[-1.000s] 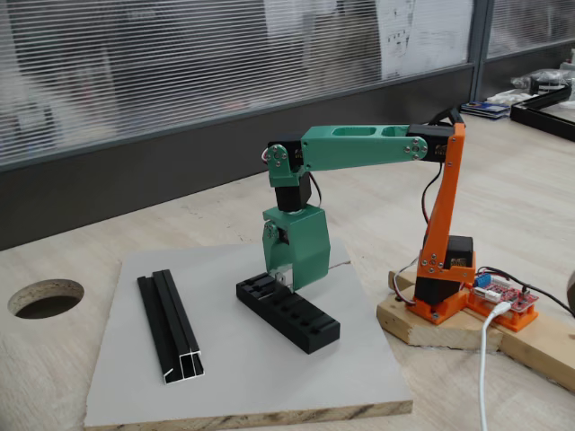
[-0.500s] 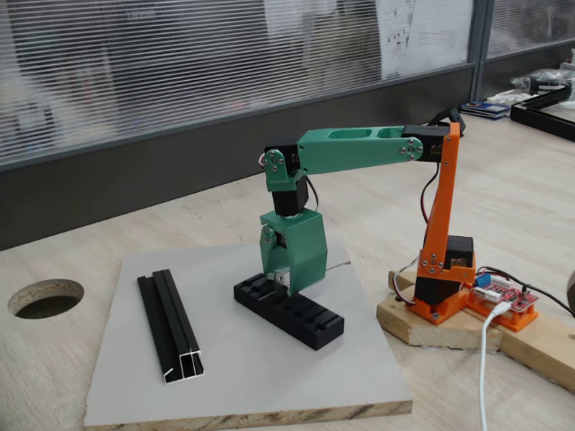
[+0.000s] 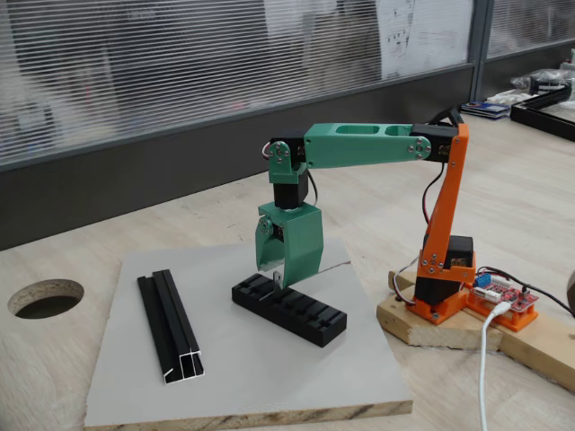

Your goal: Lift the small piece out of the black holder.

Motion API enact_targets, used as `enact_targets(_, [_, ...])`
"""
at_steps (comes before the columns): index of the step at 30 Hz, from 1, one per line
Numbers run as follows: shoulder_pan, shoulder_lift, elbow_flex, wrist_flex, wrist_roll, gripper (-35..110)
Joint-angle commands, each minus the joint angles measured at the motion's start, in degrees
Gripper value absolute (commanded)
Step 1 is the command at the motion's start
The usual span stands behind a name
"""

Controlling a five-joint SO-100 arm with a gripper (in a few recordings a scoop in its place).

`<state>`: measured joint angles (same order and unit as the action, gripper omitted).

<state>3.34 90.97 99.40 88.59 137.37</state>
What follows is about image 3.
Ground black slotted holder block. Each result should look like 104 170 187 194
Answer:
231 273 349 349

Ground grey laminated wood board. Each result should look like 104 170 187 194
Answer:
84 236 414 428

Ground light wooden base block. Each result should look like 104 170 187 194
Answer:
376 268 504 352

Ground black folding stand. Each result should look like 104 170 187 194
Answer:
429 105 464 128

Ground red controller circuit board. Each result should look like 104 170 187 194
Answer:
469 271 538 313

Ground stack of blue cards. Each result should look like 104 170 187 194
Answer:
460 101 512 121

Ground white paper packet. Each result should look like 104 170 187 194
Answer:
487 88 525 105

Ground long wooden plank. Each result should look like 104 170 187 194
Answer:
493 309 575 391

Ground clear plastic bag with parts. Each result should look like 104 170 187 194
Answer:
510 67 575 98

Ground servo wire bundle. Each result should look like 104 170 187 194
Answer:
421 161 448 225

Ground dark aluminium profile rail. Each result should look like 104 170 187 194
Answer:
137 268 208 386

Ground white usb cable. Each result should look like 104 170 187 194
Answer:
478 301 511 431

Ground thin black power cable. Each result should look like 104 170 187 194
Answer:
480 267 575 320

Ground black rectangular frame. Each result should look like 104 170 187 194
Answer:
509 84 575 143

